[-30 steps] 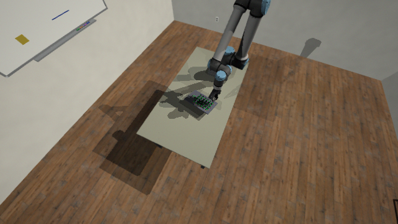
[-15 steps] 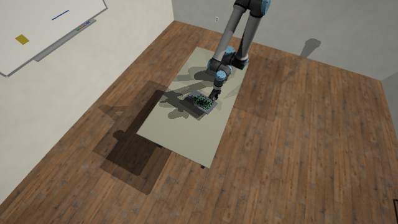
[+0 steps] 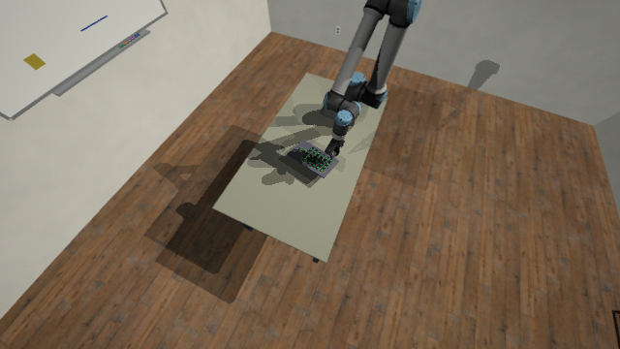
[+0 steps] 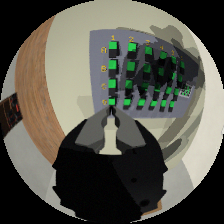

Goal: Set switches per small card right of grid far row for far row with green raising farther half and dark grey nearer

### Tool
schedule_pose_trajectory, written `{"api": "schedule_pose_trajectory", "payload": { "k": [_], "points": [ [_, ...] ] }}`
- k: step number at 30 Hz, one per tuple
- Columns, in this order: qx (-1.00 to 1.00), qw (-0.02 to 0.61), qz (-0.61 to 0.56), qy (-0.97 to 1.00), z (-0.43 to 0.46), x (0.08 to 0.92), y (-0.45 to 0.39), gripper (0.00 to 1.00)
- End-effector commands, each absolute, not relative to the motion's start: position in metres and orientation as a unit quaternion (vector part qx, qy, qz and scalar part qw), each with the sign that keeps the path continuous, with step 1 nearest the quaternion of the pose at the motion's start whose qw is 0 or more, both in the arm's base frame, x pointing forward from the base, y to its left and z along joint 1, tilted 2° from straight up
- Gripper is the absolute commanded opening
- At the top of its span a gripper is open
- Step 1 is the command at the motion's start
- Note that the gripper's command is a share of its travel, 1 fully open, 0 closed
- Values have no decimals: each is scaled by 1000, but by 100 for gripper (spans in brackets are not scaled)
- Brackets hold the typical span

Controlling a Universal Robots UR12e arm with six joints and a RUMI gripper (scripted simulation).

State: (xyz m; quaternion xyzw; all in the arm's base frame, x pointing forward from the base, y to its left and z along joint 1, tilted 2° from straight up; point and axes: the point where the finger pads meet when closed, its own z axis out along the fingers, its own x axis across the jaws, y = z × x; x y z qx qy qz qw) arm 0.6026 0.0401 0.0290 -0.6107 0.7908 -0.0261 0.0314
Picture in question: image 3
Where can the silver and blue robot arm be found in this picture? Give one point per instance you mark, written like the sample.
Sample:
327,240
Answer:
351,85

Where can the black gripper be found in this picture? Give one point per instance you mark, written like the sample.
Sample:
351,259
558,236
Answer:
336,150

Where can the grey switch panel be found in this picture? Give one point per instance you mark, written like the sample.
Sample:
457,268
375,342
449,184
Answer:
309,156

